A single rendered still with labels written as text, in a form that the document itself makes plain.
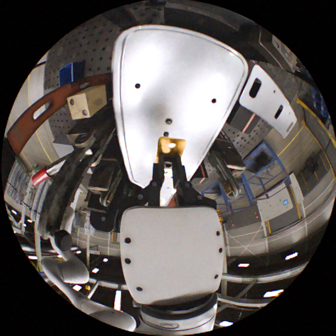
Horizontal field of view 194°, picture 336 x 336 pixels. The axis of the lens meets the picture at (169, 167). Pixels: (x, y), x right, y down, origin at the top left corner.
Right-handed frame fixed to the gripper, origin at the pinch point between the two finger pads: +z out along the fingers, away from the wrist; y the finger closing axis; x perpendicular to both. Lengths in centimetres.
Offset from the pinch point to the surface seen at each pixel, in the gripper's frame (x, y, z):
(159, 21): 38, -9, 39
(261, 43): 23.4, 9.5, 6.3
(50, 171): 0.2, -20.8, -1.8
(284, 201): -223, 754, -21
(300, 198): -112, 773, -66
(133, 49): 14.9, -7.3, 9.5
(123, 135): -1.0, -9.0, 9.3
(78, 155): 1.7, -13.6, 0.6
